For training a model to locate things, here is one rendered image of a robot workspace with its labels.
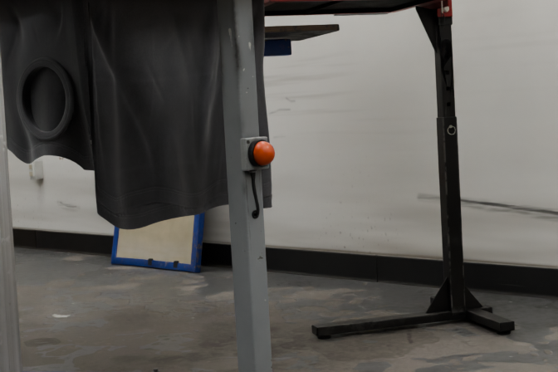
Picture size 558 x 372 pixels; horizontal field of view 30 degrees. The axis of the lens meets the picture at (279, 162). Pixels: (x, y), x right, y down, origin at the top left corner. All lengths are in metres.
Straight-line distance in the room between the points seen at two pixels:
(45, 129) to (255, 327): 0.53
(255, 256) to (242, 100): 0.24
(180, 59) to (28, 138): 0.31
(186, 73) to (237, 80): 0.33
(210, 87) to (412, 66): 2.16
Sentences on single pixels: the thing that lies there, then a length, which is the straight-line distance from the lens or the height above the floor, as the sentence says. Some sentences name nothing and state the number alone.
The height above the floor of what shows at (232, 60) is 0.79.
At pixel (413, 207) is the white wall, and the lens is 4.07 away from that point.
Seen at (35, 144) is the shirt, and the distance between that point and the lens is 1.90.
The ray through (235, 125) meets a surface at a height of 0.69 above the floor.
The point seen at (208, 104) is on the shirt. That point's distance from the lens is 1.94.
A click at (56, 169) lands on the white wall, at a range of 5.81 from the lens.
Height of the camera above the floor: 0.72
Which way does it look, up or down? 3 degrees down
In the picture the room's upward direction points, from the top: 3 degrees counter-clockwise
